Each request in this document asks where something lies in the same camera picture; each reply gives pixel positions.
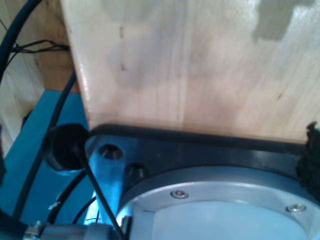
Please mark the black mounting plate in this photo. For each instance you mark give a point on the black mounting plate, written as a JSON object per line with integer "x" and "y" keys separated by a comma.
{"x": 200, "y": 155}

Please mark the black round connector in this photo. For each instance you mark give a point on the black round connector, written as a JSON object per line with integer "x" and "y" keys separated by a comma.
{"x": 65, "y": 147}

